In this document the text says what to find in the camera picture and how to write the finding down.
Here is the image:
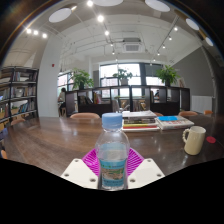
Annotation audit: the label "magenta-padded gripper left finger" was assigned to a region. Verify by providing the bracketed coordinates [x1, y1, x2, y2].
[60, 148, 101, 190]

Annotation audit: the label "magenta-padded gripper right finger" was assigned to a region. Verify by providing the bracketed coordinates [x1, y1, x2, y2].
[126, 148, 166, 190]

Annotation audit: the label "clear blue-capped water bottle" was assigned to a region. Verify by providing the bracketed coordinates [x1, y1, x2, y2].
[94, 112, 131, 192]

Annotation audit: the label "stack of books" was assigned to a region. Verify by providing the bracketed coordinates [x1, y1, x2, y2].
[121, 110, 160, 133]

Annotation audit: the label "orange chairs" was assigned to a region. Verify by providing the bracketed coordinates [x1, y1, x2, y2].
[0, 109, 215, 160]

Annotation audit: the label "cream ceramic mug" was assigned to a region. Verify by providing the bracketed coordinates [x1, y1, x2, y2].
[182, 125, 207, 156]

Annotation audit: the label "low dark shelf unit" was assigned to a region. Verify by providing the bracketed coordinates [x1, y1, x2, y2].
[65, 85, 191, 118]

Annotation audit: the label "flat round red coaster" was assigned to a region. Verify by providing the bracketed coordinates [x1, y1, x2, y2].
[205, 135, 217, 145]

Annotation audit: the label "potted green plant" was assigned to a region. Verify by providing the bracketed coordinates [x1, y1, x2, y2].
[112, 68, 134, 86]
[70, 68, 95, 90]
[155, 64, 181, 87]

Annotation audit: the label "tall dark bookshelf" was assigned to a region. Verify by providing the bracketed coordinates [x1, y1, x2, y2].
[0, 66, 39, 125]

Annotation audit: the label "ceiling air conditioner unit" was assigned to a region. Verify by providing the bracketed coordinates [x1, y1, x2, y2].
[122, 37, 143, 54]

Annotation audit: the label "round ceiling lights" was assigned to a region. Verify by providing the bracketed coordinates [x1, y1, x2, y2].
[25, 0, 215, 48]

